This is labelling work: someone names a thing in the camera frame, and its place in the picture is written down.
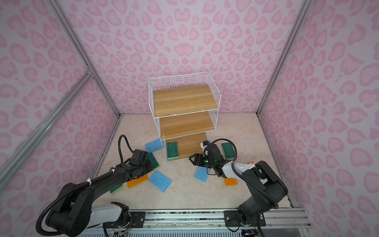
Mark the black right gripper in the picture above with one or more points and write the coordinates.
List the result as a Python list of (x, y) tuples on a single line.
[(198, 156)]

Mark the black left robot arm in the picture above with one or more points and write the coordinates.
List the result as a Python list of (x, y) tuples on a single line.
[(72, 212)]

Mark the orange sponge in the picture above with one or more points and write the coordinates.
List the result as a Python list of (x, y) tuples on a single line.
[(231, 181), (137, 181)]

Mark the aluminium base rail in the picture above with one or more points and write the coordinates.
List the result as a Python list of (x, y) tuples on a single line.
[(282, 222)]

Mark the white wire wooden shelf rack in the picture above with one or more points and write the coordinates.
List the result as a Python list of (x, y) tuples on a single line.
[(185, 109)]

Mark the blue sponge lower left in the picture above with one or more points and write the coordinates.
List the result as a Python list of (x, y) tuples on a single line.
[(160, 181)]

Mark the orange sponge right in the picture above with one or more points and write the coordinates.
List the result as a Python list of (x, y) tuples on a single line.
[(231, 181)]

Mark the green sponge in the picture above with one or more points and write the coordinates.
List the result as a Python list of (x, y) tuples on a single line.
[(154, 161), (116, 188), (229, 151), (172, 151)]

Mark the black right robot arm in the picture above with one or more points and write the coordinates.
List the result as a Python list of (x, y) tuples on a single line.
[(265, 187)]

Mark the orange sponge lower left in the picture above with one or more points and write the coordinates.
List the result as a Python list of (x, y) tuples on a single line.
[(137, 181)]

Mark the blue sponge near shelf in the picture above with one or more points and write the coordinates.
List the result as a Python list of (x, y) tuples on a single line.
[(154, 146)]

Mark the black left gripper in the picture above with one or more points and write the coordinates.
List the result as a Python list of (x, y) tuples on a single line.
[(148, 161)]

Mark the blue sponge centre right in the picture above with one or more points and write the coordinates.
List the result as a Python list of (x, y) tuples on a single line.
[(201, 174)]

